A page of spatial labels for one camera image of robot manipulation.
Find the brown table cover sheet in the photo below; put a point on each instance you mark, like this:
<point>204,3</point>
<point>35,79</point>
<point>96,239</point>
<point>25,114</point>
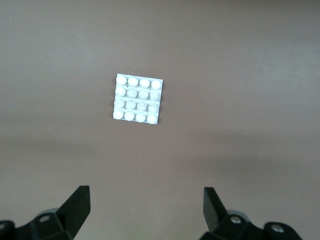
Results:
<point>225,75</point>

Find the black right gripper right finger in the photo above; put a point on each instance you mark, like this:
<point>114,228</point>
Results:
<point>212,210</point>

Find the white studded base plate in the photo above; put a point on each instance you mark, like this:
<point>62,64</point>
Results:
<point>138,100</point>

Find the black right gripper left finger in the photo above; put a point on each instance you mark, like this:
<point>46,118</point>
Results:
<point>75,207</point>

